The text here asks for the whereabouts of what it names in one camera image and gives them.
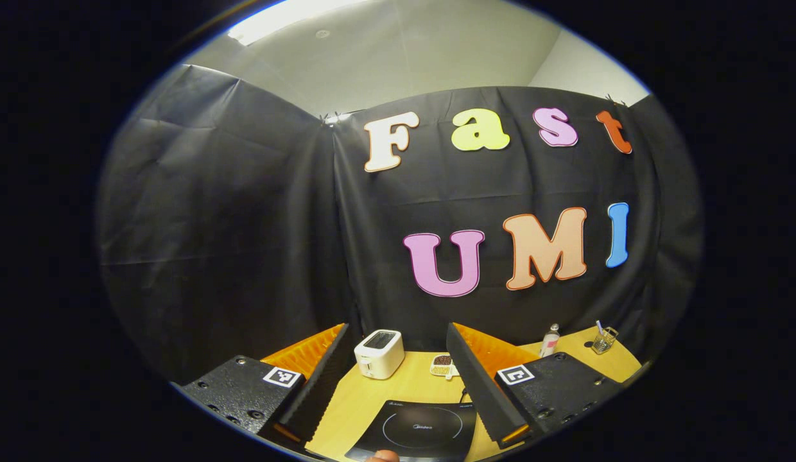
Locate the small wire basket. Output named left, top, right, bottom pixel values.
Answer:
left=591, top=326, right=619, bottom=355

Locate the white toaster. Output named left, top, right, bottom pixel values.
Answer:
left=354, top=329, right=405, bottom=380

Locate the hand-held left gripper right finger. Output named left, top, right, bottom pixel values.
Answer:
left=446, top=322, right=623, bottom=450

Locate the black induction cooktop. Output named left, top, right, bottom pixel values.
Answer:
left=345, top=399, right=479, bottom=462

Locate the white divided bean dish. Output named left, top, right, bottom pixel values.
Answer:
left=430, top=354, right=460, bottom=379

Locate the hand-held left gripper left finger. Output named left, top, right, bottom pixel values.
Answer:
left=180, top=323, right=350, bottom=445

